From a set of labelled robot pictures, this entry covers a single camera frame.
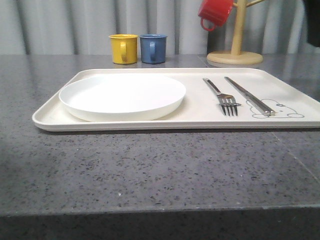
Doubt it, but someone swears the yellow enamel mug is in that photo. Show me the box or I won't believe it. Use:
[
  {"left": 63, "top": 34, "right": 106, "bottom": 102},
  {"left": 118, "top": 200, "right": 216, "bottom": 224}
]
[{"left": 109, "top": 34, "right": 138, "bottom": 65}]

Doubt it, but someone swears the white round plate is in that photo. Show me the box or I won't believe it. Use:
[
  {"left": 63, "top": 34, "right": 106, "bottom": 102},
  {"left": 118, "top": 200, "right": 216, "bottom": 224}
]
[{"left": 58, "top": 73, "right": 187, "bottom": 122}]

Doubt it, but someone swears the silver metal fork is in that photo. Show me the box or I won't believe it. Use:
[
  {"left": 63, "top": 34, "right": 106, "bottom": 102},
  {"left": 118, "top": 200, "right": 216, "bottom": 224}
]
[{"left": 203, "top": 77, "right": 238, "bottom": 117}]

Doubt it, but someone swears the grey curtain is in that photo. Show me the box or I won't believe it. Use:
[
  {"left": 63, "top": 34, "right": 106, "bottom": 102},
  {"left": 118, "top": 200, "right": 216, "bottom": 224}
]
[{"left": 0, "top": 0, "right": 320, "bottom": 55}]

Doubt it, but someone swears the wooden mug tree stand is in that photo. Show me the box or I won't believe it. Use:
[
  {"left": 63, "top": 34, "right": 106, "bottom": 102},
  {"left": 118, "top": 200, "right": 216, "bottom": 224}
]
[{"left": 206, "top": 0, "right": 264, "bottom": 65}]

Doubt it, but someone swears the red enamel mug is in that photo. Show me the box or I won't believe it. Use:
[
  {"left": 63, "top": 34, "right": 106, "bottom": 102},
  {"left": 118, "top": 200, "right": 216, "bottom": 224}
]
[{"left": 197, "top": 0, "right": 234, "bottom": 32}]

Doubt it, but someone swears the cream rabbit print tray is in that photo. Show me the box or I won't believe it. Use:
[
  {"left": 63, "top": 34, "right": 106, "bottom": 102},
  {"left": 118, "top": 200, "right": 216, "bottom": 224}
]
[{"left": 32, "top": 68, "right": 320, "bottom": 132}]

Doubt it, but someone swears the silver metal chopstick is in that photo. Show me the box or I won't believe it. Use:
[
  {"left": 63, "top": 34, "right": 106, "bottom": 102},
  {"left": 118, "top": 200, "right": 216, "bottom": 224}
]
[
  {"left": 224, "top": 76, "right": 276, "bottom": 118},
  {"left": 224, "top": 76, "right": 276, "bottom": 117}
]

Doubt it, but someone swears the blue enamel mug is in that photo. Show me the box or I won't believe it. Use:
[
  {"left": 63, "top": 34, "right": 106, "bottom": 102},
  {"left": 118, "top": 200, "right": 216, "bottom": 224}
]
[{"left": 139, "top": 34, "right": 167, "bottom": 64}]

